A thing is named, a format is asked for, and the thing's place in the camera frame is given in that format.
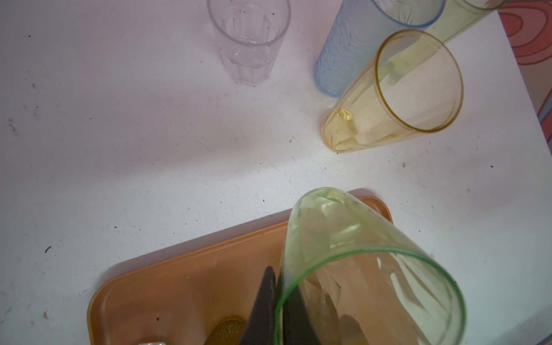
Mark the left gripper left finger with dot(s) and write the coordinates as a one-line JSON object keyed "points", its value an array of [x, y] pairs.
{"points": [[260, 327]]}

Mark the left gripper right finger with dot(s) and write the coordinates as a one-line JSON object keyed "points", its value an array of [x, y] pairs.
{"points": [[296, 324]]}

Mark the brown tall glass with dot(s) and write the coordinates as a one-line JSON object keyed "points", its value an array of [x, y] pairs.
{"points": [[228, 332]]}

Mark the green short glass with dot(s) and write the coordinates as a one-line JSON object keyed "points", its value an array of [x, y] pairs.
{"points": [[363, 280]]}

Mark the brown plastic tray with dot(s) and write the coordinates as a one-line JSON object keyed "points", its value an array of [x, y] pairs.
{"points": [[182, 299]]}

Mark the yellow tall glass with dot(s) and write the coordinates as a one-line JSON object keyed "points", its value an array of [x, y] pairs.
{"points": [[412, 87]]}

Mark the bluish clear tall glass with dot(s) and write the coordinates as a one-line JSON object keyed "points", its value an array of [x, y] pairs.
{"points": [[360, 27]]}

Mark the green tall glass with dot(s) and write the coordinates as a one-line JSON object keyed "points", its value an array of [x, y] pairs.
{"points": [[460, 15]]}

